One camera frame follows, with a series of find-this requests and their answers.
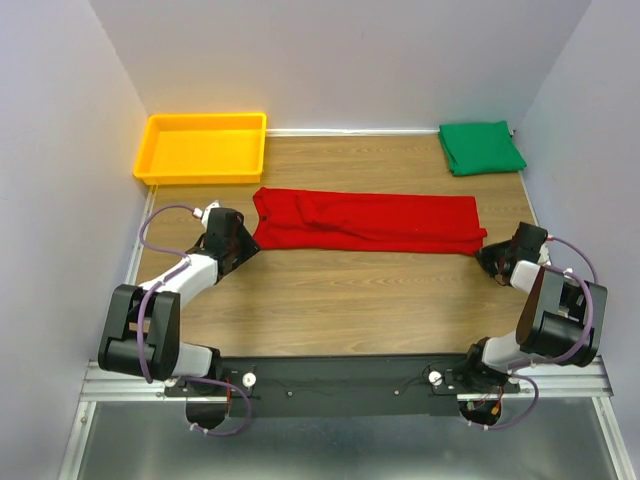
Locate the red t shirt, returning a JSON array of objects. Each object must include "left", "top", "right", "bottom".
[{"left": 253, "top": 187, "right": 487, "bottom": 256}]

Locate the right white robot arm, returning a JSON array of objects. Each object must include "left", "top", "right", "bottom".
[{"left": 453, "top": 222, "right": 608, "bottom": 392}]

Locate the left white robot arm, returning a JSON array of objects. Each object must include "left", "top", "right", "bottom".
[{"left": 98, "top": 202, "right": 260, "bottom": 395}]

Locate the yellow plastic tray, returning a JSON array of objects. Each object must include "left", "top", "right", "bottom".
[{"left": 133, "top": 112, "right": 267, "bottom": 186}]

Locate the folded green t shirt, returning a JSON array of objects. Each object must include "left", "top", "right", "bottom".
[{"left": 438, "top": 121, "right": 527, "bottom": 177}]

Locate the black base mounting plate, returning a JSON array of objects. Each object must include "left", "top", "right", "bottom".
[{"left": 165, "top": 354, "right": 519, "bottom": 428}]

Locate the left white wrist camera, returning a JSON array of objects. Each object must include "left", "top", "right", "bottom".
[{"left": 192, "top": 200, "right": 221, "bottom": 225}]

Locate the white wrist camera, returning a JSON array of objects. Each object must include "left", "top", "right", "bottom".
[
  {"left": 537, "top": 237, "right": 552, "bottom": 265},
  {"left": 192, "top": 200, "right": 221, "bottom": 225}
]

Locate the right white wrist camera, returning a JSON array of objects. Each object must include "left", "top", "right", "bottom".
[{"left": 537, "top": 237, "right": 552, "bottom": 265}]

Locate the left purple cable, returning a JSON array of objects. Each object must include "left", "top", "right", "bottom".
[{"left": 137, "top": 203, "right": 254, "bottom": 437}]

